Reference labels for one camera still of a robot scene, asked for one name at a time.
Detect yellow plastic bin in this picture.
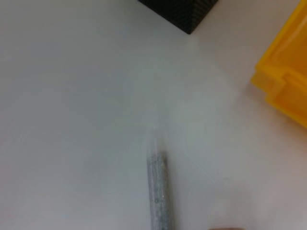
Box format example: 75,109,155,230
250,0,307,127

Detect black mesh pen holder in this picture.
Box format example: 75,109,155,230
138,0,218,35

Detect grey pen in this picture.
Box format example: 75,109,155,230
145,129,177,230

